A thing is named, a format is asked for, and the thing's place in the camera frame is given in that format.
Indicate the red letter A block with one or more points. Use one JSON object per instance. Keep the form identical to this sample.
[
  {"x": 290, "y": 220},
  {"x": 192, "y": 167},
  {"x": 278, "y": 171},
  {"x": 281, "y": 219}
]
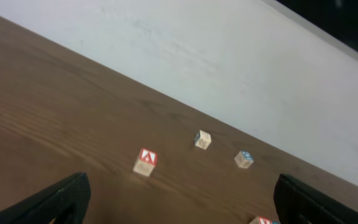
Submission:
[{"x": 145, "y": 162}]

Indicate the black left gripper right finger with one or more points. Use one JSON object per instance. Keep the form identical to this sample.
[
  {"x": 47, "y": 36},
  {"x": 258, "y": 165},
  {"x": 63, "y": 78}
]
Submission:
[{"x": 298, "y": 203}]

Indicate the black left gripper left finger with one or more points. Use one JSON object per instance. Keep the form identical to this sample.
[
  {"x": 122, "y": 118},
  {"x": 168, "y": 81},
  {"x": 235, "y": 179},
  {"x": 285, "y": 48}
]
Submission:
[{"x": 63, "y": 202}]

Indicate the red letter I block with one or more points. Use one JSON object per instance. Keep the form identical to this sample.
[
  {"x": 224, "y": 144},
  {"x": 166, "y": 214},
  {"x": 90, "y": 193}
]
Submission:
[{"x": 260, "y": 220}]

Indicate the blue letter D block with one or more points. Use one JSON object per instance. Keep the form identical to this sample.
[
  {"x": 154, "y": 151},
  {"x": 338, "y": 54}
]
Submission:
[{"x": 244, "y": 159}]

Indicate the plain wooden picture block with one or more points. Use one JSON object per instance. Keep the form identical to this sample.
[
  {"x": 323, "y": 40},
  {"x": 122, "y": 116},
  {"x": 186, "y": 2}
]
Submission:
[{"x": 202, "y": 139}]

